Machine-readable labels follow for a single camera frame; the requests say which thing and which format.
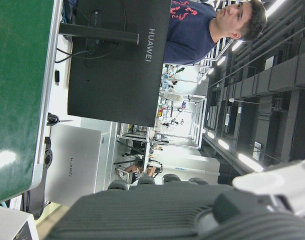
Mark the person in navy shirt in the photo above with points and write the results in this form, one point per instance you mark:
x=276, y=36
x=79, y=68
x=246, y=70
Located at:
x=190, y=37

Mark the silver Huawei laptop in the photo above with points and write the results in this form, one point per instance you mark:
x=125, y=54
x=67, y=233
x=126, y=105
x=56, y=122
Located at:
x=75, y=162

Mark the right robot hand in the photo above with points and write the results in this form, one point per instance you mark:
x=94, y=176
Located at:
x=142, y=215

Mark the black Huawei monitor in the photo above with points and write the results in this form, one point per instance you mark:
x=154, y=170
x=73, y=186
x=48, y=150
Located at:
x=112, y=87

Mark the white conveyor control box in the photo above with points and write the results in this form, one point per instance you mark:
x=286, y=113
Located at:
x=7, y=222

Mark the green belt conveyor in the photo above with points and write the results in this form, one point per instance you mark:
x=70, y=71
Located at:
x=15, y=75

